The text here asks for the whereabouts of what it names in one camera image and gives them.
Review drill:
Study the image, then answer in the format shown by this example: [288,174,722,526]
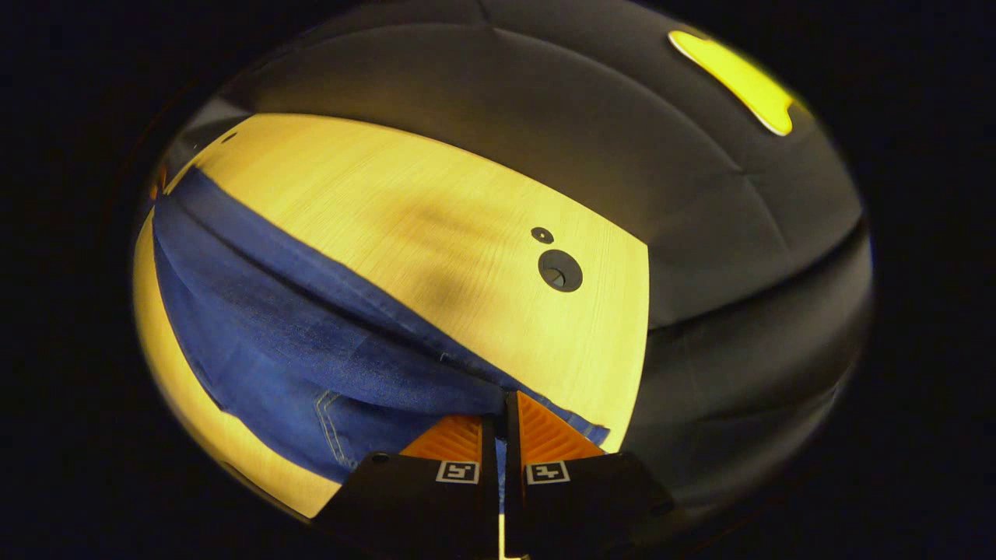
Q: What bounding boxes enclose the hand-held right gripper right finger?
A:
[504,390,679,560]

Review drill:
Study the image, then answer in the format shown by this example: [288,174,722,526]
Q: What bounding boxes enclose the black backdrop cloth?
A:
[156,0,874,530]

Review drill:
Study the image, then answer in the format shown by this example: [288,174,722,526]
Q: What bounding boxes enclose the blue denim jeans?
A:
[152,167,612,487]

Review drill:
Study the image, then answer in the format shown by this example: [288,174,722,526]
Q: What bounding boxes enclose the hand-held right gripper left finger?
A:
[311,412,500,560]

